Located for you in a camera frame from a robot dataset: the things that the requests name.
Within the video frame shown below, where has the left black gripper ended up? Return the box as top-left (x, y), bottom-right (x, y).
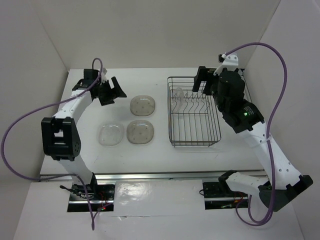
top-left (94, 76), bottom-right (126, 106)

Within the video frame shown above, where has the smoky glass plate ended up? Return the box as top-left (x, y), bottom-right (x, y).
top-left (126, 120), bottom-right (154, 145)
top-left (130, 95), bottom-right (156, 117)

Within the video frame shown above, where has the clear glass plate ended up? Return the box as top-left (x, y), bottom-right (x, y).
top-left (171, 87), bottom-right (185, 114)
top-left (97, 122), bottom-right (124, 147)

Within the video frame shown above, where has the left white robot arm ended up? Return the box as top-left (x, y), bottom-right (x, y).
top-left (41, 70), bottom-right (127, 200)

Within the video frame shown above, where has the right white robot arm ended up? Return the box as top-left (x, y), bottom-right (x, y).
top-left (192, 66), bottom-right (313, 212)

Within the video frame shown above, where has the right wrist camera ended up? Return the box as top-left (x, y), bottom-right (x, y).
top-left (213, 53), bottom-right (239, 76)

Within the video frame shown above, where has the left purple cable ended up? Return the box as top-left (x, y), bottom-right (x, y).
top-left (1, 57), bottom-right (106, 231)

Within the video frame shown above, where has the grey wire dish rack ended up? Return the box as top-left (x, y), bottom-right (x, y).
top-left (167, 76), bottom-right (222, 148)

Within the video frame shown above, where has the aluminium rail front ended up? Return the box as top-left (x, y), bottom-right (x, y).
top-left (39, 169), bottom-right (266, 183)

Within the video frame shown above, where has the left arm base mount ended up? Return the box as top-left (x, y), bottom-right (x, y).
top-left (59, 183), bottom-right (116, 213)

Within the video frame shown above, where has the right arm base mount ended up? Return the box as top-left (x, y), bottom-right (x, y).
top-left (199, 170), bottom-right (248, 210)

